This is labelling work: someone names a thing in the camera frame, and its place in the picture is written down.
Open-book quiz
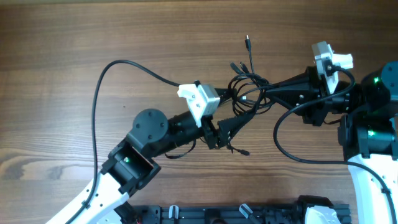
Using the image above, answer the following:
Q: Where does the black left camera cable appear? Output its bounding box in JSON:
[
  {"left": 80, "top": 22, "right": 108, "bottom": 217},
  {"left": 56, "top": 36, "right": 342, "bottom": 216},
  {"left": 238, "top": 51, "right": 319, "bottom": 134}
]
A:
[{"left": 63, "top": 59, "right": 183, "bottom": 224}]

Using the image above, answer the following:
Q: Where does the black right camera cable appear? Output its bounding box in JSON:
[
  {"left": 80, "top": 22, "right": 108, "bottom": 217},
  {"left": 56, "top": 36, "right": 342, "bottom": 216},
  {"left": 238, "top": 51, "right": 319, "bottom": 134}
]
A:
[{"left": 272, "top": 63, "right": 398, "bottom": 224}]

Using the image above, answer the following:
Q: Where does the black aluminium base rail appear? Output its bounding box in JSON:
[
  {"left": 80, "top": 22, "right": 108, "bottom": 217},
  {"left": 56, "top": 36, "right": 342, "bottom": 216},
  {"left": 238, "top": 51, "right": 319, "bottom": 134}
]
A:
[{"left": 115, "top": 195, "right": 352, "bottom": 224}]

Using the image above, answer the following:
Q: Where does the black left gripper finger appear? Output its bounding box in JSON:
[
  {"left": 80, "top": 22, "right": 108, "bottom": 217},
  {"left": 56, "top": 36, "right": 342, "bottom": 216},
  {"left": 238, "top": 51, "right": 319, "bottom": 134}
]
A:
[
  {"left": 217, "top": 113, "right": 254, "bottom": 148},
  {"left": 215, "top": 88, "right": 232, "bottom": 106}
]

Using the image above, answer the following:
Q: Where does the black camera cable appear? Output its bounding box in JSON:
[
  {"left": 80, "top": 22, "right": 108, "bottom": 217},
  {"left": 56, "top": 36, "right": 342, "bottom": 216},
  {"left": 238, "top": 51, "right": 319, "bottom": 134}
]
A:
[
  {"left": 63, "top": 59, "right": 183, "bottom": 224},
  {"left": 272, "top": 63, "right": 398, "bottom": 224}
]

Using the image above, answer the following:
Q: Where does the black angled plug cable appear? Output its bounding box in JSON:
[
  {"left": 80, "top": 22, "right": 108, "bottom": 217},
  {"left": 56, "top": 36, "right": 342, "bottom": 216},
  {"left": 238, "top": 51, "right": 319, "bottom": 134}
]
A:
[{"left": 229, "top": 62, "right": 280, "bottom": 116}]

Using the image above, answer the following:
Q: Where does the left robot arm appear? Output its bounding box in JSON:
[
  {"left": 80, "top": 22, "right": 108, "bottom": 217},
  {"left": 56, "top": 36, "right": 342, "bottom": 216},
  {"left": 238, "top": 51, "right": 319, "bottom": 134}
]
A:
[{"left": 49, "top": 84, "right": 254, "bottom": 223}]

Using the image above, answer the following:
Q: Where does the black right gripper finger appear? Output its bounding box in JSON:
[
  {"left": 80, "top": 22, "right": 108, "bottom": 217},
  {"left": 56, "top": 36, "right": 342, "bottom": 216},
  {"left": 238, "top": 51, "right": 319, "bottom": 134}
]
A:
[
  {"left": 266, "top": 86, "right": 314, "bottom": 108},
  {"left": 272, "top": 73, "right": 310, "bottom": 88}
]

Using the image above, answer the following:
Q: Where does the thin black cable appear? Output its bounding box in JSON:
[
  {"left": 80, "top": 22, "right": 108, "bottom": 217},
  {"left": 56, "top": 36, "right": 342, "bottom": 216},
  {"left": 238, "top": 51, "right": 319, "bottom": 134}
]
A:
[{"left": 225, "top": 34, "right": 259, "bottom": 156}]

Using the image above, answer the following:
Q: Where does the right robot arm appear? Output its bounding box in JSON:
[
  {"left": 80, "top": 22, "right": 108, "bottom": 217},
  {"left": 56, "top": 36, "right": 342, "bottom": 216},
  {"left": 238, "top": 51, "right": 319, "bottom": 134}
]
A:
[{"left": 273, "top": 62, "right": 397, "bottom": 223}]

